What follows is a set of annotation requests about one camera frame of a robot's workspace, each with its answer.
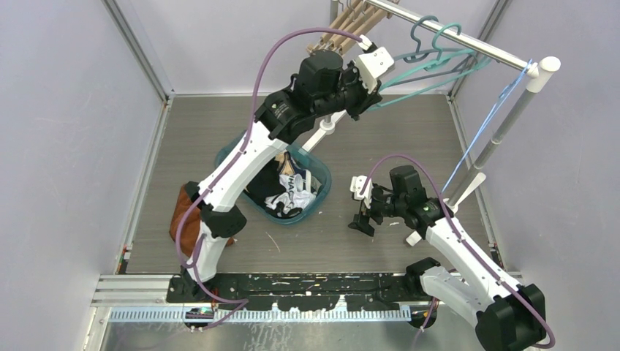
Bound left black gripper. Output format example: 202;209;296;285
314;61;382;122

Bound white black underwear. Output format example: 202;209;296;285
264;174;318;219

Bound teal plastic hanger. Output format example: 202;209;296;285
369;15;491;111

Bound light blue wire hanger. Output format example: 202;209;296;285
442;59;534;192

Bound beige underwear navy trim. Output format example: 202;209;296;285
274;151;303;176

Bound black garment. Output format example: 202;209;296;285
244;160;291;210

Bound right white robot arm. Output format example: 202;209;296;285
349;165;550;350

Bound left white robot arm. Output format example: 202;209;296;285
169;48;394;303

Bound teal plastic basket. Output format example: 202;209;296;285
212;132;332;225

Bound wooden hangers at back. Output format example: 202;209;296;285
306;1;393;56

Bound brown towel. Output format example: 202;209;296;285
169;182;235;248

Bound white clothes rack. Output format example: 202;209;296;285
300;0;562;247

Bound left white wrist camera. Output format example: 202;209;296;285
353;35;395;93

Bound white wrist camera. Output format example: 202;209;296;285
353;35;395;93
349;175;372;207

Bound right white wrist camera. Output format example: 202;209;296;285
349;175;372;207

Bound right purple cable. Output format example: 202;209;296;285
360;154;557;350

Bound purple cable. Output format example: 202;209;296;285
174;27;371;331
360;154;557;350

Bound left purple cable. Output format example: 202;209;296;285
174;27;371;331

